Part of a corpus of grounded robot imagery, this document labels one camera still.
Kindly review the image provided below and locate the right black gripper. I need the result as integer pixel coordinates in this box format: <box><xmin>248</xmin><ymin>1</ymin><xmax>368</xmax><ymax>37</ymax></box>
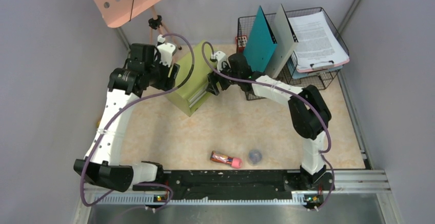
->
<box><xmin>206</xmin><ymin>60</ymin><xmax>241</xmax><ymax>96</ymax></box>

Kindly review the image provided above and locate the green rectangular box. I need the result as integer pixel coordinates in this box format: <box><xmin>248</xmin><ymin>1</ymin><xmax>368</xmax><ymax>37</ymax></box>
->
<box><xmin>165</xmin><ymin>40</ymin><xmax>216</xmax><ymax>117</ymax></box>

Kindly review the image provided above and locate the teal folder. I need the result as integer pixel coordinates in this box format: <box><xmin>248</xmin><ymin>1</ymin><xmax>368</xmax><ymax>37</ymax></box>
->
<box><xmin>243</xmin><ymin>6</ymin><xmax>277</xmax><ymax>72</ymax></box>

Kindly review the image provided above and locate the light blue clipboard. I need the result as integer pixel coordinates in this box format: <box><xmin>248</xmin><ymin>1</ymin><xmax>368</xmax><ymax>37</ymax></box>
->
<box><xmin>287</xmin><ymin>59</ymin><xmax>343</xmax><ymax>79</ymax></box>

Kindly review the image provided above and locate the grey white folder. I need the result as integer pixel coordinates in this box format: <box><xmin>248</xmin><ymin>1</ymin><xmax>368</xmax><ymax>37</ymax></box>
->
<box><xmin>265</xmin><ymin>4</ymin><xmax>299</xmax><ymax>78</ymax></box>

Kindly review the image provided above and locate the pink capped pencil tube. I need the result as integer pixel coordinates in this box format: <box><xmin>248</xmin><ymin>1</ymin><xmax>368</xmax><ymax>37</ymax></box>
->
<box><xmin>209</xmin><ymin>151</ymin><xmax>242</xmax><ymax>169</ymax></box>

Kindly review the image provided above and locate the clear round container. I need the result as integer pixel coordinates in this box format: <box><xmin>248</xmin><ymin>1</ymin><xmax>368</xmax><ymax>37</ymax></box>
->
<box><xmin>247</xmin><ymin>149</ymin><xmax>263</xmax><ymax>166</ymax></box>

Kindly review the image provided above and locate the black wire desk organizer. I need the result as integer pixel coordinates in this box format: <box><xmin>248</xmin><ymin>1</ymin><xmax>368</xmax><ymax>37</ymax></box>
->
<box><xmin>235</xmin><ymin>7</ymin><xmax>349</xmax><ymax>90</ymax></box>

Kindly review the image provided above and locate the printed paper clipboard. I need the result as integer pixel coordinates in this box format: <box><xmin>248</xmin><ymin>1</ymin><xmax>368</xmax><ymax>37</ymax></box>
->
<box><xmin>288</xmin><ymin>11</ymin><xmax>350</xmax><ymax>73</ymax></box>

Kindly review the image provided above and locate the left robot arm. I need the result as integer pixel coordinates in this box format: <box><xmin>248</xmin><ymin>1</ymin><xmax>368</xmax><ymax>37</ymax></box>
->
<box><xmin>73</xmin><ymin>43</ymin><xmax>180</xmax><ymax>192</ymax></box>

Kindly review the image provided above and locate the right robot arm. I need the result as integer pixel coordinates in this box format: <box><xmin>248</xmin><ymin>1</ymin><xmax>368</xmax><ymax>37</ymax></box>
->
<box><xmin>205</xmin><ymin>51</ymin><xmax>332</xmax><ymax>189</ymax></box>

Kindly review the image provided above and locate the red calculator cube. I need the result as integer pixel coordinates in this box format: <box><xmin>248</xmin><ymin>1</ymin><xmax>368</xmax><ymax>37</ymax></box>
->
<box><xmin>235</xmin><ymin>35</ymin><xmax>248</xmax><ymax>53</ymax></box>

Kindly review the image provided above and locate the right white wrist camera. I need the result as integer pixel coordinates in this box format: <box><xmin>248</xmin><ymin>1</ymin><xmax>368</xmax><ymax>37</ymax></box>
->
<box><xmin>211</xmin><ymin>51</ymin><xmax>229</xmax><ymax>72</ymax></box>

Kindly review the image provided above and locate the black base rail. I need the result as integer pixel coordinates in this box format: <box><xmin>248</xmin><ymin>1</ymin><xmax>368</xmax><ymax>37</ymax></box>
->
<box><xmin>135</xmin><ymin>169</ymin><xmax>335</xmax><ymax>203</ymax></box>

